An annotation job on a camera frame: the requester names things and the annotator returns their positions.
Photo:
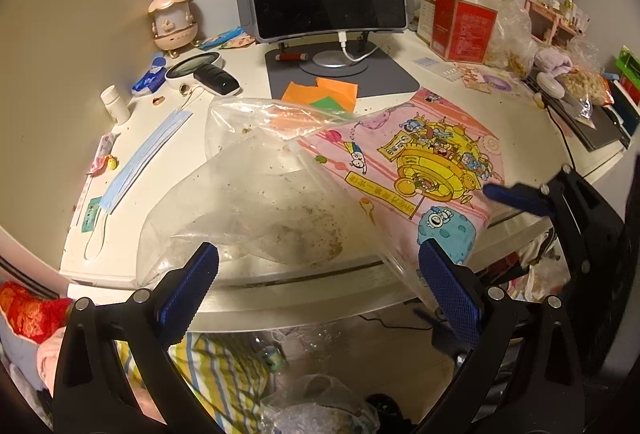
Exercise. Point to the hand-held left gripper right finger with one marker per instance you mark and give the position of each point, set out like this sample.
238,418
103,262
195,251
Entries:
450,299

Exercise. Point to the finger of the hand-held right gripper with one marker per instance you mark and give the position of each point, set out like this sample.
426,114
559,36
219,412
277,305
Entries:
515,199
442,346

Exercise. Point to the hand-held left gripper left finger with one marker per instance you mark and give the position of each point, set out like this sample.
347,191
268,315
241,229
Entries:
190,294

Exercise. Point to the pink cartoon printed bag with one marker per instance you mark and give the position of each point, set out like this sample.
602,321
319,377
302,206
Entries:
430,164

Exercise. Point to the green label plastic bottle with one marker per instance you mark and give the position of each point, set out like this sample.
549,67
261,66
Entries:
271,355

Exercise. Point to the clear plastic bag with crumbs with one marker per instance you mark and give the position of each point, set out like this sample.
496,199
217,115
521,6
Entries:
240,204

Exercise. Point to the large clear bag brown residue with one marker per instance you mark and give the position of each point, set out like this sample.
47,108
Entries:
315,404

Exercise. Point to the yellow blue striped blanket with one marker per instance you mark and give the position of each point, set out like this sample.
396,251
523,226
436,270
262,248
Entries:
220,379

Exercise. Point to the dark grey laptop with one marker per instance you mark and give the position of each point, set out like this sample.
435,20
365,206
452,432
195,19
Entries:
600,134

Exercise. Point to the white desk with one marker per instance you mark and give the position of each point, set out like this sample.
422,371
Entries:
300,311

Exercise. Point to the small clear zip bag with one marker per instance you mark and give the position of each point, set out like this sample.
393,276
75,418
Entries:
584,111

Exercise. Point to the white round device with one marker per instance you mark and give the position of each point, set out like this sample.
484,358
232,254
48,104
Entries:
550,86

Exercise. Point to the pink printed card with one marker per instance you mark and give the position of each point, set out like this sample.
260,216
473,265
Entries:
485,78

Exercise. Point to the teal label card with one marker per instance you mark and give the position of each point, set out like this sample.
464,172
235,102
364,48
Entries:
90,214

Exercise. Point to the bag of peanuts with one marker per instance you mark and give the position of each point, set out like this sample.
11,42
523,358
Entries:
585,86

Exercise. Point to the purple cloth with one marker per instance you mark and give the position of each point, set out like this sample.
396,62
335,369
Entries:
552,60

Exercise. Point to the black box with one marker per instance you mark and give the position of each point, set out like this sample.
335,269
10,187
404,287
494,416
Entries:
627,109

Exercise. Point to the blue face mask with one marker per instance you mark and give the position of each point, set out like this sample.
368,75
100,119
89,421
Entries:
145,154

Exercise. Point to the clear bag of yellow snacks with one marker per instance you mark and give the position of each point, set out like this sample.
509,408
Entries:
512,44

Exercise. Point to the pink clothing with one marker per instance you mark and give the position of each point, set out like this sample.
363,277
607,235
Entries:
50,364

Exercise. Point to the blue white paper slip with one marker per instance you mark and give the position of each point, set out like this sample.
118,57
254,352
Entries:
427,64

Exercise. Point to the red embroidered cloth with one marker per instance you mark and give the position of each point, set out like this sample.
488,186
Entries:
30,314

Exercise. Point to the thin clear plastic bag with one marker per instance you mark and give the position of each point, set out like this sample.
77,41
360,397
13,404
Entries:
587,54

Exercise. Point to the pink small packet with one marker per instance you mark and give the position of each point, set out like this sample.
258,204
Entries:
102,149

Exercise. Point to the grey desk mat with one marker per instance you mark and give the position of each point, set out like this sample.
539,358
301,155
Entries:
390,79

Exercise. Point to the green box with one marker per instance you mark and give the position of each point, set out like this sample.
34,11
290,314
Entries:
629,66

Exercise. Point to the red carton box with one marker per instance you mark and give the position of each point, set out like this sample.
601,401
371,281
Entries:
465,31

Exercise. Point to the pink plastic rack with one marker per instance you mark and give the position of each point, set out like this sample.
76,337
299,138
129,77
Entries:
542,21

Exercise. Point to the group of small cosmetic bottles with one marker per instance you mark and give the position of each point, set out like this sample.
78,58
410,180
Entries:
570,6

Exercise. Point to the white pill bottle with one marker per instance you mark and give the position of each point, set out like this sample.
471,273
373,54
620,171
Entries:
116,105

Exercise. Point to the orange and green paper sheets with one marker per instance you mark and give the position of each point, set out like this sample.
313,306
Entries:
340,89

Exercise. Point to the green paper square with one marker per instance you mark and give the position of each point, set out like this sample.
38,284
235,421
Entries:
324,104

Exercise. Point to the black car key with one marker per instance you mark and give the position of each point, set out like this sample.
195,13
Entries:
217,80

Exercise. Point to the blue white small packet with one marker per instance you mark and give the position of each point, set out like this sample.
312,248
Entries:
149,76

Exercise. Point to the white rimmed magnifying glass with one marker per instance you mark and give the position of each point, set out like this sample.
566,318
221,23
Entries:
192,66

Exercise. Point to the red pen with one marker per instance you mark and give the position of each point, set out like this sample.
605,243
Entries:
290,57

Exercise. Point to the colourful snack packet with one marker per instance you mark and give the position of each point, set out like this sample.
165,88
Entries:
230,39

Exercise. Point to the pink lantern night light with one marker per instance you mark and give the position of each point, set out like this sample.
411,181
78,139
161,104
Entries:
172,21

